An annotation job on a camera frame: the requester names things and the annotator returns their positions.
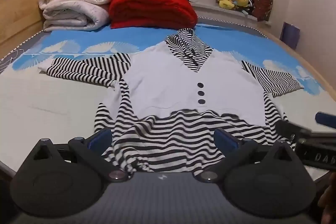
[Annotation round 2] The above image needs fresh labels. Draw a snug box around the folded red blanket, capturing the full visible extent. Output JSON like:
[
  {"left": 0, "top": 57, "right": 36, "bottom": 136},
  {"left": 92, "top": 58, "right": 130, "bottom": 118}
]
[{"left": 108, "top": 0, "right": 198, "bottom": 29}]

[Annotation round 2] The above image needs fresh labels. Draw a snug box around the purple book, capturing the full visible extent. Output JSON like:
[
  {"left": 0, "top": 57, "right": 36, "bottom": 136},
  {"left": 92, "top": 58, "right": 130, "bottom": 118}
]
[{"left": 280, "top": 21, "right": 301, "bottom": 50}]

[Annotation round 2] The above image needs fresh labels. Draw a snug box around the white window sill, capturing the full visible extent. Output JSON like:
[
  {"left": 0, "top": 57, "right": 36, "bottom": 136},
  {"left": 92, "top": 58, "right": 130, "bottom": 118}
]
[{"left": 189, "top": 0, "right": 263, "bottom": 22}]

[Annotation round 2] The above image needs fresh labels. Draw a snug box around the wooden bed headboard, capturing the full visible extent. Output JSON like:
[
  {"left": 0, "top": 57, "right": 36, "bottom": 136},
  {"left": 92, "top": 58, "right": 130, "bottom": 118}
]
[{"left": 0, "top": 0, "right": 64, "bottom": 59}]

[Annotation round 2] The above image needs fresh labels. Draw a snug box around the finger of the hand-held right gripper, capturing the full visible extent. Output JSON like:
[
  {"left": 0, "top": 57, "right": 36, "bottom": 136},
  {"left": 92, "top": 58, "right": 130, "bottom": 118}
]
[
  {"left": 276, "top": 119, "right": 313, "bottom": 141},
  {"left": 315, "top": 112, "right": 336, "bottom": 127}
]

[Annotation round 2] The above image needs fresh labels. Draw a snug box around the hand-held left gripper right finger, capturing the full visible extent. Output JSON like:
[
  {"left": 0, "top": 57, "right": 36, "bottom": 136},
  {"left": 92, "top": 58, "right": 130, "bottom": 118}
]
[{"left": 194, "top": 128, "right": 303, "bottom": 184}]

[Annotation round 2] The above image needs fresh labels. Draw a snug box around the blue white printed bed sheet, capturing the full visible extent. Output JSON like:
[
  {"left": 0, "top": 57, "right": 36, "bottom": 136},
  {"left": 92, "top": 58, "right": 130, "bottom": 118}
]
[{"left": 0, "top": 17, "right": 336, "bottom": 184}]

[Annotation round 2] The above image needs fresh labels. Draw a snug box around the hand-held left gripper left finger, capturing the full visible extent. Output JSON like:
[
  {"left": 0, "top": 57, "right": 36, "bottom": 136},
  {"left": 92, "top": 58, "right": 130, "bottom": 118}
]
[{"left": 26, "top": 127, "right": 131, "bottom": 184}]

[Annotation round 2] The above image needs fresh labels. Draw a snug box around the black white striped shirt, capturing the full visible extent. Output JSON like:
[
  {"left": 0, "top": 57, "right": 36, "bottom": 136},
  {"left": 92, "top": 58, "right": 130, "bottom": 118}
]
[{"left": 38, "top": 28, "right": 305, "bottom": 180}]

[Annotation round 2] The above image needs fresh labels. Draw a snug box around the folded white quilt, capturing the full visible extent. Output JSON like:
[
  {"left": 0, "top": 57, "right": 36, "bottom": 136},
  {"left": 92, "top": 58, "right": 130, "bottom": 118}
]
[{"left": 38, "top": 0, "right": 114, "bottom": 32}]

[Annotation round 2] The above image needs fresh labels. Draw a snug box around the brown plush toy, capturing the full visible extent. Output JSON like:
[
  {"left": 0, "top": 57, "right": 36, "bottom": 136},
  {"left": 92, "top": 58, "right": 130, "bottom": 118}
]
[{"left": 251, "top": 0, "right": 274, "bottom": 22}]

